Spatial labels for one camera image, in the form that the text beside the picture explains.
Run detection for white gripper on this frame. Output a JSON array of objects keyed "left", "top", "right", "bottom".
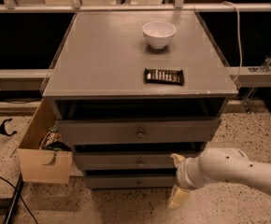
[{"left": 167, "top": 153, "right": 205, "bottom": 210}]

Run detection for grey drawer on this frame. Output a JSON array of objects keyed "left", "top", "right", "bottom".
[
  {"left": 56, "top": 118, "right": 221, "bottom": 145},
  {"left": 85, "top": 175, "right": 178, "bottom": 189},
  {"left": 74, "top": 152, "right": 174, "bottom": 171}
]

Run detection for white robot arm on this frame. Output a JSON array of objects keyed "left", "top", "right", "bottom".
[{"left": 167, "top": 147, "right": 271, "bottom": 209}]

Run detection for grey bottom drawer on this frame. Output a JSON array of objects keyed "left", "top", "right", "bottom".
[{"left": 85, "top": 175, "right": 178, "bottom": 189}]

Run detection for grey top drawer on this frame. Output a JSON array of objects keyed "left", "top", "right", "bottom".
[{"left": 56, "top": 118, "right": 221, "bottom": 145}]

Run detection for grey drawer cabinet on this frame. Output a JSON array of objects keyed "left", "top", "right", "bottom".
[{"left": 43, "top": 10, "right": 237, "bottom": 177}]

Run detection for snack packets in box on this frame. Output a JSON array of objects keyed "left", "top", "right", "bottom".
[{"left": 40, "top": 126, "right": 71, "bottom": 151}]

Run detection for cardboard box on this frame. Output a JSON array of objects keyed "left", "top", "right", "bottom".
[{"left": 17, "top": 100, "right": 72, "bottom": 184}]

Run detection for white bowl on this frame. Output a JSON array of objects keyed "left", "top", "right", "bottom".
[{"left": 142, "top": 21, "right": 176, "bottom": 49}]

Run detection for black clamp tool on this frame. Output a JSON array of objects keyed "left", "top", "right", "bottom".
[{"left": 0, "top": 119, "right": 16, "bottom": 136}]

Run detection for black floor cable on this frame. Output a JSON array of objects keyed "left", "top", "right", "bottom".
[{"left": 0, "top": 165, "right": 39, "bottom": 224}]

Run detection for white cable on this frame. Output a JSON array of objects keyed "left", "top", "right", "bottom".
[{"left": 221, "top": 1, "right": 244, "bottom": 83}]

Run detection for metal rail frame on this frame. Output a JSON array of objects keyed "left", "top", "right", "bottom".
[{"left": 0, "top": 0, "right": 271, "bottom": 91}]

